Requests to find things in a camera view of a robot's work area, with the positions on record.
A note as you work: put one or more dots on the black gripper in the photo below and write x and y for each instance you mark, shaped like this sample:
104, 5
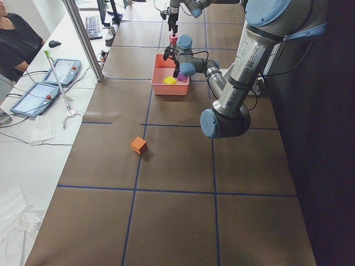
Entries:
172, 18
176, 68

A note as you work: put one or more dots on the purple foam block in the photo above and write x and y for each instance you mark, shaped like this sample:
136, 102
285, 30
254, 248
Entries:
181, 77

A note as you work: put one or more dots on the yellow foam block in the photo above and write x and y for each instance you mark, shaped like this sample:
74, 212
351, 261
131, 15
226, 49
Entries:
169, 80

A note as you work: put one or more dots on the pink foam block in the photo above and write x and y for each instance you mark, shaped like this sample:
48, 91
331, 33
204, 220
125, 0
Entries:
173, 39

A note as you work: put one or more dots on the orange foam block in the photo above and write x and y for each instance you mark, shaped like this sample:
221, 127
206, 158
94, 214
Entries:
139, 145

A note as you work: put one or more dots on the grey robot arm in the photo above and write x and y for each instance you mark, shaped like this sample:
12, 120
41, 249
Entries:
267, 23
195, 7

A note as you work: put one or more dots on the pink plastic bin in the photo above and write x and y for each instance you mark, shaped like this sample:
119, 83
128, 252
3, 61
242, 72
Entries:
163, 82

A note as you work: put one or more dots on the black keyboard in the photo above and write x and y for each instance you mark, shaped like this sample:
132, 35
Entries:
93, 27

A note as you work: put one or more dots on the far teach pendant tablet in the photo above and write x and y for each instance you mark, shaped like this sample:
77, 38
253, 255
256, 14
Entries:
67, 70

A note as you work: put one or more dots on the teach pendant tablet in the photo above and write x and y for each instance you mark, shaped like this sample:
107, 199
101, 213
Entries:
36, 100
67, 70

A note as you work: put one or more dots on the reacher grabber stick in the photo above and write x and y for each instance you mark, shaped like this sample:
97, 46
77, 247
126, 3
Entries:
70, 112

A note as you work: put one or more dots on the black computer mouse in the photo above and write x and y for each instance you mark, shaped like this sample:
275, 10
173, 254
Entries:
54, 43

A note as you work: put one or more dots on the white paper sheet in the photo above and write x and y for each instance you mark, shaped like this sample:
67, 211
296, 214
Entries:
43, 129

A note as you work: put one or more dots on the near teach pendant tablet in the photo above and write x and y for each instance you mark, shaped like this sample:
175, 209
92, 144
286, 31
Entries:
36, 100

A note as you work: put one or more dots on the person in black shirt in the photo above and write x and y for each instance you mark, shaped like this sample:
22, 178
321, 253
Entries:
20, 44

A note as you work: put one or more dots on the crumpled white cloth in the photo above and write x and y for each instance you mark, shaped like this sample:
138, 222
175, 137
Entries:
20, 225

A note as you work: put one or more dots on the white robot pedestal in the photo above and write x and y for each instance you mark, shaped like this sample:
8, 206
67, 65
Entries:
256, 88

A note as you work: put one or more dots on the aluminium frame post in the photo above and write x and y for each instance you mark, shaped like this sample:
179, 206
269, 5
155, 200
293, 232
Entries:
84, 40

